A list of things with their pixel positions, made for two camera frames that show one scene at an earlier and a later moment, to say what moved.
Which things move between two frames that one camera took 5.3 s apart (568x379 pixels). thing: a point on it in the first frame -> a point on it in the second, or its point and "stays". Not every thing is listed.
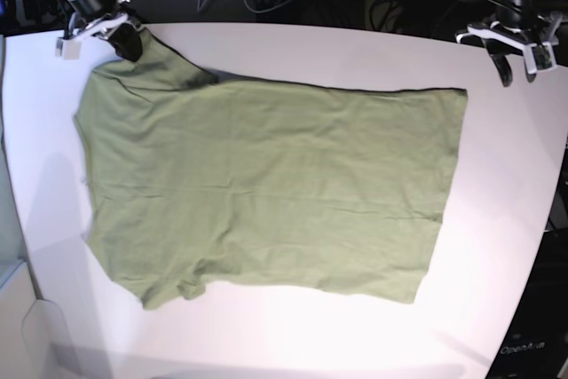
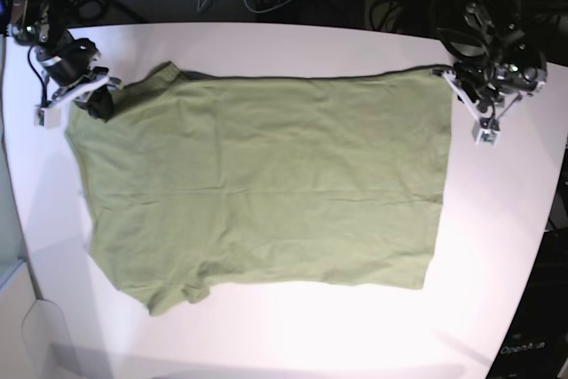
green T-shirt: [193, 179] stays
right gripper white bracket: [539, 54] -> [485, 130]
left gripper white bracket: [126, 40] -> [99, 103]
